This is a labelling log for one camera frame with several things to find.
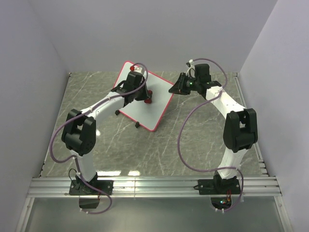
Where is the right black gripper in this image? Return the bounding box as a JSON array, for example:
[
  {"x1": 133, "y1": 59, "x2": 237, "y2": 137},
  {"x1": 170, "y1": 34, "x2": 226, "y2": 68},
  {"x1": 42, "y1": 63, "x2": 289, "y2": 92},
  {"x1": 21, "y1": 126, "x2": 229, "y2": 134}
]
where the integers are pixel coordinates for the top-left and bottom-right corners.
[{"x1": 169, "y1": 73, "x2": 199, "y2": 96}]

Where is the red whiteboard eraser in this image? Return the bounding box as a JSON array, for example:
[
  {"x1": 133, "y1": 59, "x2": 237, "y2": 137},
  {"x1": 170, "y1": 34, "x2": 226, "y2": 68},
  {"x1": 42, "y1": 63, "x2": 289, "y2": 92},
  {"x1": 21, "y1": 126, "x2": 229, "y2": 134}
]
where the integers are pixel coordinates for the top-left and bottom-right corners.
[{"x1": 144, "y1": 90, "x2": 153, "y2": 104}]

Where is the pink framed whiteboard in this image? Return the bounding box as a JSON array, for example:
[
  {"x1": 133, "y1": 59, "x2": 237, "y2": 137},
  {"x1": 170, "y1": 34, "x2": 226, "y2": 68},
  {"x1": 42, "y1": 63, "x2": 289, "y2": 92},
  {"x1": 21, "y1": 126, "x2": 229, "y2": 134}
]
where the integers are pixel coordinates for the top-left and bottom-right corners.
[{"x1": 119, "y1": 72, "x2": 173, "y2": 132}]

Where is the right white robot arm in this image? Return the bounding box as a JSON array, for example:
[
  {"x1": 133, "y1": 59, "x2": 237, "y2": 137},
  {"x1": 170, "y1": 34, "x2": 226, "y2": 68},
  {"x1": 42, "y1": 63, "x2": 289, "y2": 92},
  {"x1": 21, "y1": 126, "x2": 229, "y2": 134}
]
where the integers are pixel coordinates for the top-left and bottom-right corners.
[{"x1": 169, "y1": 60, "x2": 258, "y2": 194}]

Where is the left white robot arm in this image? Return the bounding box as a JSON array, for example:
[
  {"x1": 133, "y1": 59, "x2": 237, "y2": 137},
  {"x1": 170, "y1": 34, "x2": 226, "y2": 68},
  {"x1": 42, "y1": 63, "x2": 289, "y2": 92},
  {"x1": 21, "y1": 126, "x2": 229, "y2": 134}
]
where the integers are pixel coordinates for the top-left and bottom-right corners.
[{"x1": 61, "y1": 71, "x2": 152, "y2": 194}]

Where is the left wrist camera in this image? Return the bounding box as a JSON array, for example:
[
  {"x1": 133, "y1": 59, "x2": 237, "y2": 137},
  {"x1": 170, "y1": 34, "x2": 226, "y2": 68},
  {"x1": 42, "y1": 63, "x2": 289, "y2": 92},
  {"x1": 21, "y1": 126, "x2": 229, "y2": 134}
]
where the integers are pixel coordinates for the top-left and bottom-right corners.
[{"x1": 130, "y1": 65, "x2": 145, "y2": 75}]

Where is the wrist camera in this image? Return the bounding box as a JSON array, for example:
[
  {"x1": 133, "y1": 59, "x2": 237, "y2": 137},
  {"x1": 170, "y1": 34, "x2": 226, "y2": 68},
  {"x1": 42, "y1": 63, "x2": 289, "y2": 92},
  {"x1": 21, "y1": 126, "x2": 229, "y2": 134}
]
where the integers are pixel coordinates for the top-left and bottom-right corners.
[
  {"x1": 185, "y1": 59, "x2": 195, "y2": 76},
  {"x1": 130, "y1": 65, "x2": 145, "y2": 75}
]

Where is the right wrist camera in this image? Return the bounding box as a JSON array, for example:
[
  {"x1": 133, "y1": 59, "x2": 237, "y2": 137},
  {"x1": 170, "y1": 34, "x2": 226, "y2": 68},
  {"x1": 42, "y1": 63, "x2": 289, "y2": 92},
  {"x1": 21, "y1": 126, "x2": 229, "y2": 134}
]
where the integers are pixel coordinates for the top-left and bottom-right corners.
[{"x1": 185, "y1": 59, "x2": 195, "y2": 76}]

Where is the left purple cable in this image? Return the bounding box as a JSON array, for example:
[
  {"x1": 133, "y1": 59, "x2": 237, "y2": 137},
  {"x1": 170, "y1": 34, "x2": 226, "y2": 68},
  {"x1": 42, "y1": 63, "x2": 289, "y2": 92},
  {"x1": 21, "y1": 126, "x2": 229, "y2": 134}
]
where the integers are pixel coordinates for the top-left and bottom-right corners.
[{"x1": 49, "y1": 62, "x2": 148, "y2": 215}]

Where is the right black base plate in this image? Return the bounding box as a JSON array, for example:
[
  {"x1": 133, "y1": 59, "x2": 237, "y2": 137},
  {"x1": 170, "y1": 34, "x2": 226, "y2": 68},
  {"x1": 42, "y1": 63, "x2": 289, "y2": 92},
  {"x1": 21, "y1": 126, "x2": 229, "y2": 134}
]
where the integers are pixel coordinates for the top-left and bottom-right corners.
[{"x1": 195, "y1": 179, "x2": 241, "y2": 195}]

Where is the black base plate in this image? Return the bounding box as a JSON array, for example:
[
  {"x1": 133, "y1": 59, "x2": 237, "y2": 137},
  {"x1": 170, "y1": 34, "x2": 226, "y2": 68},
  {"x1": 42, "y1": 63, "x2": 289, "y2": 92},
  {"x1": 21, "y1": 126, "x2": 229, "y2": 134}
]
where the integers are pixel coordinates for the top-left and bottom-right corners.
[
  {"x1": 195, "y1": 179, "x2": 241, "y2": 195},
  {"x1": 69, "y1": 179, "x2": 114, "y2": 196}
]

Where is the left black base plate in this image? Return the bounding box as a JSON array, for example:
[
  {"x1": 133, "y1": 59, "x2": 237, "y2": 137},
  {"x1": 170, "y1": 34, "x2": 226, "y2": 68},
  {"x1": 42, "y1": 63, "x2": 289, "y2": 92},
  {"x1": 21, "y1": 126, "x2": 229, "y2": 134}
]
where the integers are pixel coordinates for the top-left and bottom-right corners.
[{"x1": 69, "y1": 179, "x2": 114, "y2": 196}]

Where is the right side aluminium rail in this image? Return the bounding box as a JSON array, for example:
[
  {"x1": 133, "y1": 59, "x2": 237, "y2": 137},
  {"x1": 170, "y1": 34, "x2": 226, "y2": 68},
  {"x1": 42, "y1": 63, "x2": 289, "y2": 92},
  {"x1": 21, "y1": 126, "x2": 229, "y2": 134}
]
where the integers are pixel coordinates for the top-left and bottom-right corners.
[{"x1": 233, "y1": 72, "x2": 268, "y2": 174}]

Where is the aluminium mounting rail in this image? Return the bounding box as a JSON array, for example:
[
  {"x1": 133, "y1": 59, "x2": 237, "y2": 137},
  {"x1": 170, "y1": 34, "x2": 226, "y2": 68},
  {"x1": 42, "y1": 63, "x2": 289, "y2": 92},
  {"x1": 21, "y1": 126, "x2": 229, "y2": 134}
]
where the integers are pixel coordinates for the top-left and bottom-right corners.
[{"x1": 27, "y1": 176, "x2": 282, "y2": 199}]

